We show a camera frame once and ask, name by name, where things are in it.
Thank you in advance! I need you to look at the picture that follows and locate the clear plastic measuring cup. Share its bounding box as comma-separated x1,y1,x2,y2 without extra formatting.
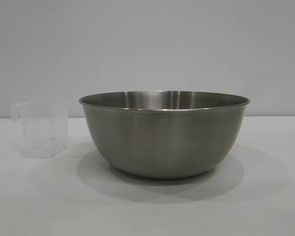
11,100,69,159

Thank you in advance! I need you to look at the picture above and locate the stainless steel mixing bowl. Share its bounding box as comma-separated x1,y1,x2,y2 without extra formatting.
78,90,251,179

